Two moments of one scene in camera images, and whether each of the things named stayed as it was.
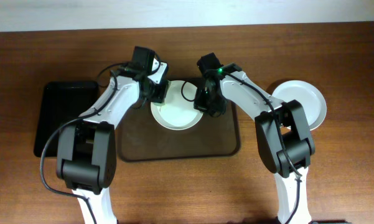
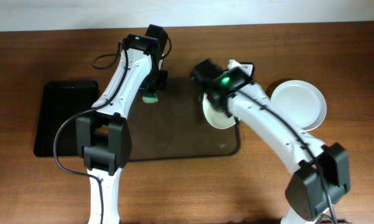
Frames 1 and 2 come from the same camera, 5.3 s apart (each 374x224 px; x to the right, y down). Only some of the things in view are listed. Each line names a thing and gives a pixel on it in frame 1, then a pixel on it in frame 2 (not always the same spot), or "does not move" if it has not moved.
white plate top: (177, 112) → (217, 119)
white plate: (313, 102) does not move
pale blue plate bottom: (308, 95) does not move
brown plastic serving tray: (139, 137) does not move
